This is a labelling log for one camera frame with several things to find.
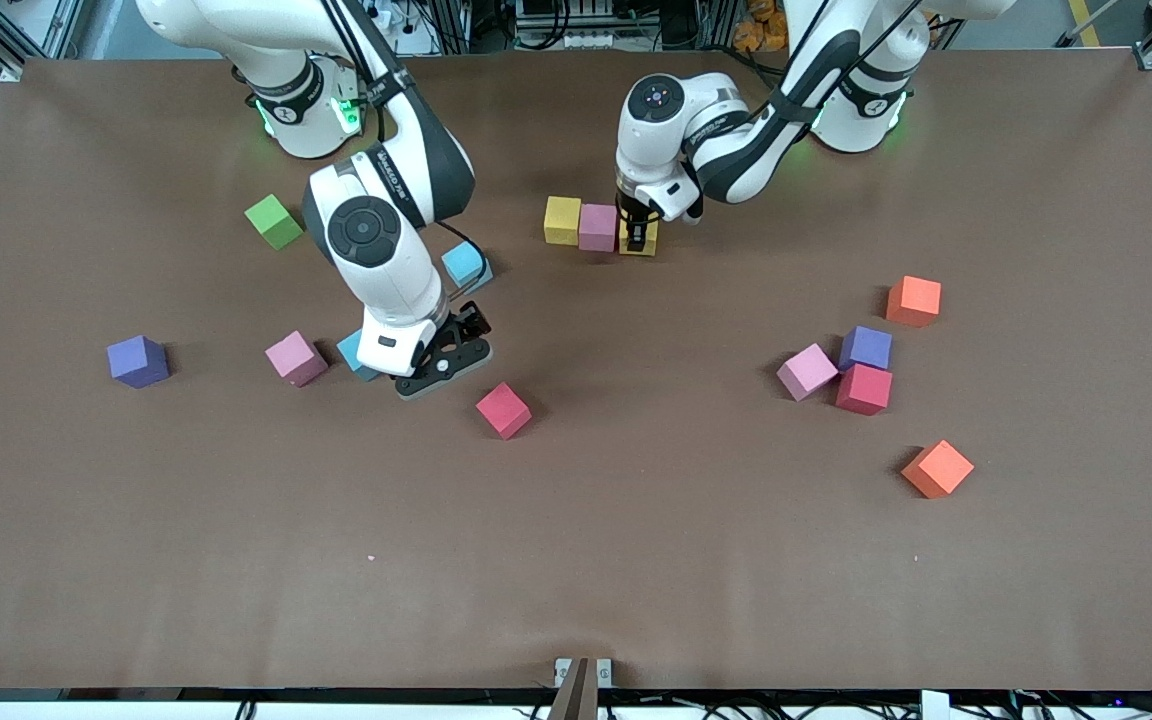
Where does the orange foam cube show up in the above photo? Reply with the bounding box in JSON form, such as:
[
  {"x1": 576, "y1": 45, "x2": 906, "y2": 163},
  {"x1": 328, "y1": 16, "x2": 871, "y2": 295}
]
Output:
[
  {"x1": 885, "y1": 275, "x2": 943, "y2": 328},
  {"x1": 901, "y1": 439, "x2": 976, "y2": 500}
]

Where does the pile of orange objects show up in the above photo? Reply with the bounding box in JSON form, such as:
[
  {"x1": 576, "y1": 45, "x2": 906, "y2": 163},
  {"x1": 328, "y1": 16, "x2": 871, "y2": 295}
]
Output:
[{"x1": 733, "y1": 0, "x2": 787, "y2": 53}]

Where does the yellow foam cube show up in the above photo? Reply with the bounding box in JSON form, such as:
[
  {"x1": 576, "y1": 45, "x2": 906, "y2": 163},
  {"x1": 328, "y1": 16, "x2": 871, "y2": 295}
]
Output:
[
  {"x1": 544, "y1": 195, "x2": 583, "y2": 247},
  {"x1": 619, "y1": 215, "x2": 659, "y2": 258}
]

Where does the purple foam cube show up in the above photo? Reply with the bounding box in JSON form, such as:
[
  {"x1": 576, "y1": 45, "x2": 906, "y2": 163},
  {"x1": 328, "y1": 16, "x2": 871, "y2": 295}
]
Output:
[
  {"x1": 107, "y1": 335, "x2": 171, "y2": 390},
  {"x1": 839, "y1": 325, "x2": 894, "y2": 372}
]

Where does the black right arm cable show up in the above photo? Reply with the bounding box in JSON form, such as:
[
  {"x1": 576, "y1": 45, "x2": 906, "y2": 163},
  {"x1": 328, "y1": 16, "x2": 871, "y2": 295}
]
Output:
[{"x1": 431, "y1": 218, "x2": 489, "y2": 301}]

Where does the blue foam cube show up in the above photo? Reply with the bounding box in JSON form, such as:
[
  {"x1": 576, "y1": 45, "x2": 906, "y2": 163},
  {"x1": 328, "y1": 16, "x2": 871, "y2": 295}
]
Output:
[
  {"x1": 441, "y1": 240, "x2": 495, "y2": 296},
  {"x1": 336, "y1": 330, "x2": 377, "y2": 383}
]

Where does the green foam cube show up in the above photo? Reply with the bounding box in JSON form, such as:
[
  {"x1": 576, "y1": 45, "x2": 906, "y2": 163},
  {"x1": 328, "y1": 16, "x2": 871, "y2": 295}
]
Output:
[{"x1": 244, "y1": 193, "x2": 305, "y2": 251}]

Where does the red foam cube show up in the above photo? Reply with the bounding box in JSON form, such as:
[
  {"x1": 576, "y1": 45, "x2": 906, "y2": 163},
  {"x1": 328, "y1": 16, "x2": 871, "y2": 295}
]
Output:
[
  {"x1": 475, "y1": 381, "x2": 534, "y2": 441},
  {"x1": 834, "y1": 363, "x2": 894, "y2": 417}
]

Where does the pink foam cube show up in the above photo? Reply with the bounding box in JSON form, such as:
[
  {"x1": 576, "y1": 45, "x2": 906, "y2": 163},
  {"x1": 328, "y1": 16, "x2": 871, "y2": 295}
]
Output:
[
  {"x1": 776, "y1": 343, "x2": 840, "y2": 403},
  {"x1": 265, "y1": 330, "x2": 330, "y2": 388},
  {"x1": 578, "y1": 203, "x2": 619, "y2": 253}
]

